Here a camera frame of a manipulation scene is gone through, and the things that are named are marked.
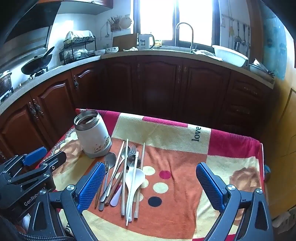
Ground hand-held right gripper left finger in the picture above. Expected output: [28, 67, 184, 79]
[28, 161, 107, 241]

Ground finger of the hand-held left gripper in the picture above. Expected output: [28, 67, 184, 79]
[0, 147, 48, 174]
[7, 152, 67, 193]

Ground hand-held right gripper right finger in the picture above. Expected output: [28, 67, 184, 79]
[196, 162, 274, 241]

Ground small metal fork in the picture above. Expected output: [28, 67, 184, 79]
[99, 161, 110, 203]

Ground white plastic spoon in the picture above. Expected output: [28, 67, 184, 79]
[110, 183, 123, 207]

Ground metal spoon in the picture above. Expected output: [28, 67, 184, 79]
[127, 154, 141, 168]
[100, 146, 131, 203]
[99, 152, 117, 211]

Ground steel bowl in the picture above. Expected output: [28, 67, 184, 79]
[73, 110, 112, 159]

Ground white ceramic spoon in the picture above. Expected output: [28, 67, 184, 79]
[126, 168, 146, 222]

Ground wood-handled metal fork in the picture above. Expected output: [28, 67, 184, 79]
[105, 145, 137, 205]

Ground hanging kitchen utensils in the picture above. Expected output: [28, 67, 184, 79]
[221, 14, 251, 51]

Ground printed patchwork blanket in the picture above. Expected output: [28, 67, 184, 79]
[45, 108, 265, 241]

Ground gas stove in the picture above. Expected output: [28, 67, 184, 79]
[0, 67, 50, 103]

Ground metal pot with lid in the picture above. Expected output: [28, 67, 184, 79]
[0, 71, 12, 95]

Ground black wok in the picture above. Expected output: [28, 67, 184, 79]
[21, 46, 55, 75]

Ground speckled stone countertop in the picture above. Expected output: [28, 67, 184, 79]
[0, 47, 275, 116]

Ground wooden door with frosted glass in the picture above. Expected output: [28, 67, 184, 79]
[261, 0, 296, 220]

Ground dark wooden kitchen cabinet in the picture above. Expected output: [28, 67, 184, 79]
[0, 54, 275, 163]

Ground black dish rack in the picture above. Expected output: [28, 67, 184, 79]
[59, 35, 96, 65]

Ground white cloth on rack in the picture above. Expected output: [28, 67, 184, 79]
[65, 30, 94, 40]

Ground range hood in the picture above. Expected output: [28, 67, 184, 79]
[0, 0, 62, 51]

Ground white plastic basin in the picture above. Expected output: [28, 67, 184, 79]
[212, 45, 249, 67]

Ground pale dish cloth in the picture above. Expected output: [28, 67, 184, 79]
[193, 49, 222, 61]

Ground wooden cutting board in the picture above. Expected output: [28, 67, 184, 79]
[112, 33, 138, 51]

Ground white electric kettle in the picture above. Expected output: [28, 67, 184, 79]
[138, 34, 155, 50]

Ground curved metal faucet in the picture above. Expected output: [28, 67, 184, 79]
[176, 22, 194, 54]

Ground white hanging strainer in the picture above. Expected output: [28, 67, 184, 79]
[119, 14, 134, 29]

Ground kitchen window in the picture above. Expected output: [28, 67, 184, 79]
[133, 0, 220, 47]

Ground wall chopstick holder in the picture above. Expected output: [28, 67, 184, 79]
[107, 15, 122, 32]

